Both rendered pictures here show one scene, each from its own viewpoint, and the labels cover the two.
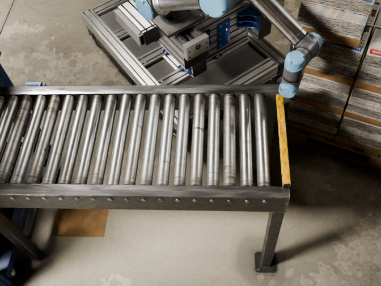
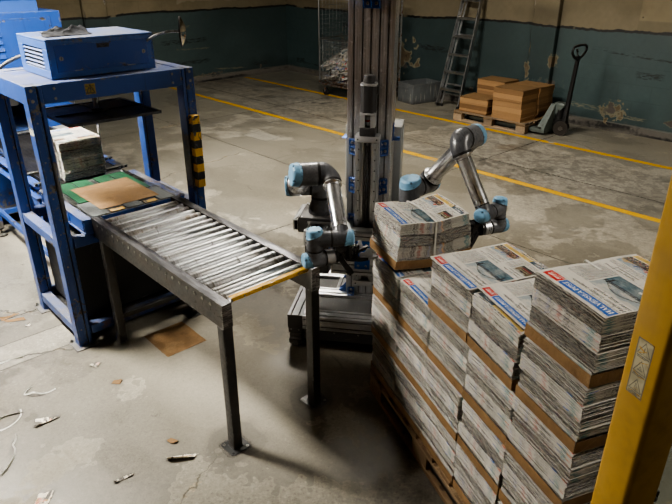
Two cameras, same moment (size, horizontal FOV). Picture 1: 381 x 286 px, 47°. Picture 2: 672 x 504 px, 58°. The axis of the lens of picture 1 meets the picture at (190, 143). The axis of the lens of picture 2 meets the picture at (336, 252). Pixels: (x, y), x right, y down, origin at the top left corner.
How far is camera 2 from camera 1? 2.23 m
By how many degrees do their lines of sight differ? 41
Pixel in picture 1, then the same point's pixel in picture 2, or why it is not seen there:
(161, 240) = (195, 383)
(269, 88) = not seen: hidden behind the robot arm
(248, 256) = not seen: hidden behind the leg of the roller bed
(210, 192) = (189, 280)
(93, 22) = not seen: hidden behind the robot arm
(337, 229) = (318, 470)
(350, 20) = (393, 240)
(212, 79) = (354, 307)
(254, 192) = (209, 293)
